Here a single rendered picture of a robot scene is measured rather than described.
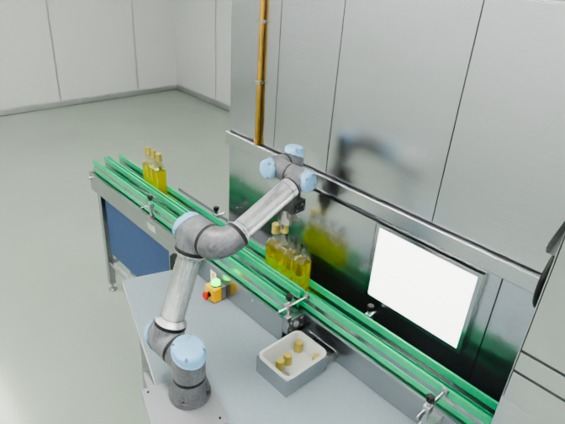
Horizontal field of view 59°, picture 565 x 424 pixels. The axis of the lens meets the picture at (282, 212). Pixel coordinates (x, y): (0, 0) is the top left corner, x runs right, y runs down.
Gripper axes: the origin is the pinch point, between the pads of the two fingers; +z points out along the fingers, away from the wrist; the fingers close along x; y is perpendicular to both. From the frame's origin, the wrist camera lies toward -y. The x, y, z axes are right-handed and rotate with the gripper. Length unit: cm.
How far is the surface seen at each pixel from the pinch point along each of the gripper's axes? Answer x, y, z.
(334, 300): 3.5, 28.2, 24.2
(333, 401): -21, 53, 43
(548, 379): -22, 112, -18
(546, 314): -22, 107, -34
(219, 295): -19.5, -19.3, 39.7
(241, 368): -37, 19, 44
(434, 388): -4, 80, 25
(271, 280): -5.7, 0.4, 26.0
